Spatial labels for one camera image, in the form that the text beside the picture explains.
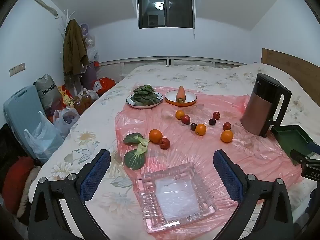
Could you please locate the small red apple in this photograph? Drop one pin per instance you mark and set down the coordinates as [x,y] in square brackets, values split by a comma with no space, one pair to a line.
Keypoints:
[227,126]
[164,143]
[185,119]
[216,115]

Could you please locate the light blue suitcase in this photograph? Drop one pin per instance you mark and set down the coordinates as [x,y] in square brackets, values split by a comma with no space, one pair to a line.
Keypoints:
[22,110]

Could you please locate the carrot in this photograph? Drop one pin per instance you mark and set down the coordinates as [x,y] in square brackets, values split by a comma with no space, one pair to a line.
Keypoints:
[180,93]

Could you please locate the wooden headboard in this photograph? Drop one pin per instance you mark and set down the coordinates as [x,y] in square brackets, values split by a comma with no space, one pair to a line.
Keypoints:
[295,65]

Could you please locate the orange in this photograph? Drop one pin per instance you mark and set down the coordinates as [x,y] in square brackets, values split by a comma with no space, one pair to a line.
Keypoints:
[179,114]
[155,135]
[200,129]
[226,136]

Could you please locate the beige cloth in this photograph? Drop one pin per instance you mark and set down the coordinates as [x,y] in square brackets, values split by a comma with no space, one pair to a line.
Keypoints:
[25,192]

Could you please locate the white plate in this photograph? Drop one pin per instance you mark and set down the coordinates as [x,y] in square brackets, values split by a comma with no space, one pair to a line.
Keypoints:
[130,101]

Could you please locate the yellow boxes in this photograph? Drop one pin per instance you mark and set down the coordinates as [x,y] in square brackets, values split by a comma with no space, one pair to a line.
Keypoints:
[65,97]

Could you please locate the bok choy leaf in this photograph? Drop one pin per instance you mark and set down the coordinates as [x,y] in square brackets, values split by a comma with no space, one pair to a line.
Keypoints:
[132,138]
[133,158]

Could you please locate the green tray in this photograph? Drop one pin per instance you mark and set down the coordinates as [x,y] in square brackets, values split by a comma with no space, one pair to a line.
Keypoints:
[292,140]

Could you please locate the wall switch panel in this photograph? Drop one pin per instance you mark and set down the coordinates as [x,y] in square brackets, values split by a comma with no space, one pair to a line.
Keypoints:
[17,68]

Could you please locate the white slatted wall panel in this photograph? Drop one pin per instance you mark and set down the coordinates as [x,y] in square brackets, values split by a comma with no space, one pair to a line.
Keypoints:
[150,62]

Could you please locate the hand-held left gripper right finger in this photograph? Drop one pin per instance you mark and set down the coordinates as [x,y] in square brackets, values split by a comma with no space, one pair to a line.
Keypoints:
[228,177]

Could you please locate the grey printed bag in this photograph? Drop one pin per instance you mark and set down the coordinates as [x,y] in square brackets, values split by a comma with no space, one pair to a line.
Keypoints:
[47,90]

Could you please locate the pink plastic sheet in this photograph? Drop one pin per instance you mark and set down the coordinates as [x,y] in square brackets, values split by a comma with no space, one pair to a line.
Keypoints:
[190,150]

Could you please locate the purple bin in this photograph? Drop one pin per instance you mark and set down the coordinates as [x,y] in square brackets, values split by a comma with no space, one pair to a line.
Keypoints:
[88,77]

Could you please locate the copper and black kettle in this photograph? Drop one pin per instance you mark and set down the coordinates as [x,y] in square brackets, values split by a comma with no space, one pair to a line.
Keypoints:
[260,107]

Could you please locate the small fan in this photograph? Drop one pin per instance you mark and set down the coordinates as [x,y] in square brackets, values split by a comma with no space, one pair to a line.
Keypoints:
[85,28]

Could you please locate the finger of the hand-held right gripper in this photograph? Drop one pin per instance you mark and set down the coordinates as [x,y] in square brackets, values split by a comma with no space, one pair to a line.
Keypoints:
[300,156]
[315,147]

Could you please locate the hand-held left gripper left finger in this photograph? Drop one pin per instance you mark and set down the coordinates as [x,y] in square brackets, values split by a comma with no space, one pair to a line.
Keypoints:
[96,173]

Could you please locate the white plastic bag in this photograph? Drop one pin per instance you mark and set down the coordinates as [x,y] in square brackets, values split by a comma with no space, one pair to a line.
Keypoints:
[63,122]

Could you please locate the square glass ashtray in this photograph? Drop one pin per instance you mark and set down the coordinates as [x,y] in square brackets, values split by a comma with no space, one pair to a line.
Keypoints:
[175,197]

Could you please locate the dark red plum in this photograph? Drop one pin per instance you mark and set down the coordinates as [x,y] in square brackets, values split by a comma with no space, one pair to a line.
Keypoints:
[193,126]
[212,121]

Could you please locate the red bag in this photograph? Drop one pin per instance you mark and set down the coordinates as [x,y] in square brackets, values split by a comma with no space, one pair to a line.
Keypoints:
[106,83]

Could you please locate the pile of green leaves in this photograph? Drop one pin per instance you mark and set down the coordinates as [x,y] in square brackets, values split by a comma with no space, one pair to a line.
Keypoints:
[145,95]

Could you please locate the dark cloth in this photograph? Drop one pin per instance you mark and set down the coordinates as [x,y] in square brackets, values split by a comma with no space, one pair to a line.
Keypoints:
[7,142]

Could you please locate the dark window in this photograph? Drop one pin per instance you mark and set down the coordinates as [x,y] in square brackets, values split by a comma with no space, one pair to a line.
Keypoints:
[175,5]

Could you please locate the brown coat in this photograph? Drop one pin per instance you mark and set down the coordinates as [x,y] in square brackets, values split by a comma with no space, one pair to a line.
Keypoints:
[73,47]

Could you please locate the orange rimmed plate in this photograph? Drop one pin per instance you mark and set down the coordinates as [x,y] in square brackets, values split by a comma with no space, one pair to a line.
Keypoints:
[192,97]

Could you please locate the clear plastic bag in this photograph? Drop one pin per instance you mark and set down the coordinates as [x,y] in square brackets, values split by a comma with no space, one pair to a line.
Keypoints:
[42,140]

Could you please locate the amber oil bottle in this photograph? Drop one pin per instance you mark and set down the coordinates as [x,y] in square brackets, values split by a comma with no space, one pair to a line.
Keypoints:
[86,100]
[79,106]

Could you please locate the red cloth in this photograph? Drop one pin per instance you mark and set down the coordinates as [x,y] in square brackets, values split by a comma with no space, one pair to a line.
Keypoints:
[15,180]

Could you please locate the hanging white plastic bags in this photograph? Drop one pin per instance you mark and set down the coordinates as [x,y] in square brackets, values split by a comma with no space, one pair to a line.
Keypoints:
[91,52]

